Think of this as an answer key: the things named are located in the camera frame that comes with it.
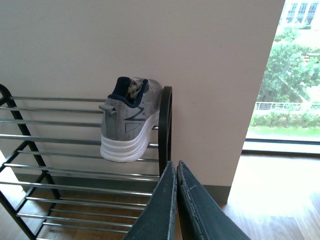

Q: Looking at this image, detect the grey sneaker one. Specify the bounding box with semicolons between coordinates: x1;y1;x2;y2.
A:
99;76;163;163

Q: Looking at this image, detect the black metal shoe rack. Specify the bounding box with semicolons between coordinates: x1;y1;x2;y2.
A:
0;86;172;240

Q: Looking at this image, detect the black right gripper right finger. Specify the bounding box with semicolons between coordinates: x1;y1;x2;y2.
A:
177;161;249;240

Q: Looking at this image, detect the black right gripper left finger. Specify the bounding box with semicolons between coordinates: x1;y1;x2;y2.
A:
124;161;177;240

